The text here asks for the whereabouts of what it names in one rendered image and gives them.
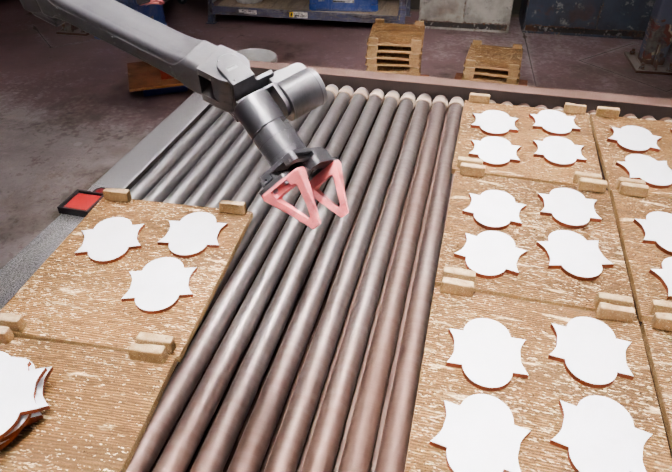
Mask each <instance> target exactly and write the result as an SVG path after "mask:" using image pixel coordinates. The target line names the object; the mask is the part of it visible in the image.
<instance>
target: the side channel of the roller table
mask: <svg viewBox="0 0 672 472"><path fill-rule="evenodd" d="M248 61H249V63H250V70H251V71H252V72H253V73H254V74H255V77H256V76H258V75H260V74H262V73H264V72H267V71H269V70H272V71H273V72H275V71H277V70H280V69H282V68H284V67H287V66H289V65H292V64H286V63H275V62H264V61H254V60H248ZM304 66H305V67H306V68H312V69H313V70H315V71H316V72H317V73H318V75H319V76H320V77H321V79H322V81H323V83H324V85H325V87H327V86H328V85H330V84H334V85H336V86H337V87H338V90H340V89H342V87H344V86H350V87H351V88H352V89H353V91H354V92H355V91H356V90H357V89H358V88H360V87H364V88H366V89H367V90H368V92H369V94H370V93H371V92H372V91H373V90H374V89H381V90H382V91H383V92H384V97H385V95H386V94H387V93H388V92H389V91H391V90H395V91H397V92H398V93H399V95H400V98H401V97H402V96H403V94H404V93H406V92H412V93H413V94H414V95H415V97H416V99H415V100H417V98H418V97H419V96H420V95H421V94H423V93H426V94H429V95H430V96H431V101H432V102H433V100H434V99H435V97H436V96H438V95H444V96H445V97H446V98H447V101H448V104H449V102H450V101H451V99H452V98H453V97H461V98H462V99H463V101H464V102H465V100H469V95H470V93H480V94H490V100H493V101H495V102H496V103H497V104H502V103H503V102H506V101H508V102H511V103H512V104H513V105H516V106H518V105H519V104H521V103H526V104H528V105H529V106H530V107H536V106H538V105H544V106H546V107H547V109H553V108H554V107H562V108H564V105H565V102H568V103H574V104H580V105H586V107H587V108H586V113H587V112H589V111H591V110H597V107H598V106H603V107H614V108H619V109H620V114H619V117H623V116H624V115H626V114H634V115H635V116H636V117H637V118H638V119H641V118H642V117H644V116H647V115H650V116H653V117H654V118H655V119H656V120H658V121H659V120H660V119H662V118H665V117H669V118H672V99H663V98H653V97H642V96H631V95H620V94H609V93H599V92H588V91H577V90H566V89H555V88H545V87H534V86H523V85H512V84H502V83H491V82H480V81H469V80H458V79H448V78H437V77H426V76H415V75H405V74H394V73H383V72H372V71H361V70H351V69H340V68H329V67H318V66H307V65H304Z"/></svg>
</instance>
